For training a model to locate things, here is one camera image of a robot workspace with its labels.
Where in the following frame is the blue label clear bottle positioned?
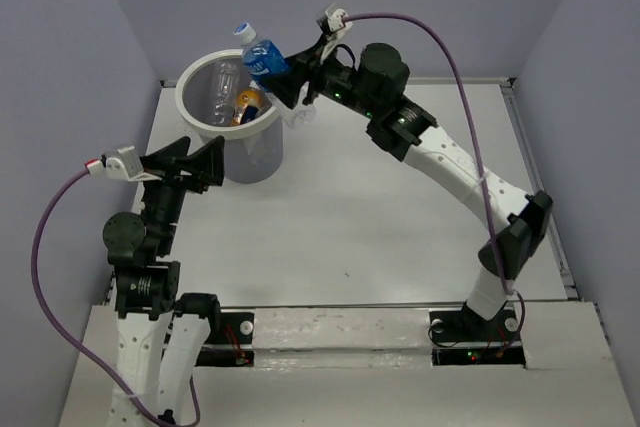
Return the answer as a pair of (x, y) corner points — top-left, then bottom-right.
(233, 21), (319, 129)

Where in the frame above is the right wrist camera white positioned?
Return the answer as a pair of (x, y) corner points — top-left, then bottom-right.
(316, 3), (353, 63)

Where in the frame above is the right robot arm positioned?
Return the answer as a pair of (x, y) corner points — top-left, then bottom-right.
(258, 43), (553, 339)

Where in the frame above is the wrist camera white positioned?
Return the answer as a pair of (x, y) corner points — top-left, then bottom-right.
(316, 3), (353, 63)
(85, 146), (161, 183)

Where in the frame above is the orange milk tea bottle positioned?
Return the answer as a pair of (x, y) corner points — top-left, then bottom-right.
(230, 88), (271, 127)

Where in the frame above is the clear bottle blue cap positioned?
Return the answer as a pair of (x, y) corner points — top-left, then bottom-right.
(207, 61), (239, 127)

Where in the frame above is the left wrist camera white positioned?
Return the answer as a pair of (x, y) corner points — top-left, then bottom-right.
(85, 146), (161, 183)

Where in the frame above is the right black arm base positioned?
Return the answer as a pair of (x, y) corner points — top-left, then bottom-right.
(427, 309), (526, 367)

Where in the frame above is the grey bin with white rim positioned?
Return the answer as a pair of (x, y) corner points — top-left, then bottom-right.
(175, 49), (283, 184)

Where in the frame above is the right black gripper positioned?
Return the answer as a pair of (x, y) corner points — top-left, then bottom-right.
(261, 33), (380, 120)

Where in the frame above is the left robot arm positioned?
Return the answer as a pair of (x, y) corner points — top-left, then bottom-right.
(102, 136), (225, 426)

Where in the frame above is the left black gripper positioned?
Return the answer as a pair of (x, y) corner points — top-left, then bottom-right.
(135, 132), (226, 251)

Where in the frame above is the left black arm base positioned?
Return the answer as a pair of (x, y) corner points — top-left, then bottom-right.
(196, 311), (255, 368)

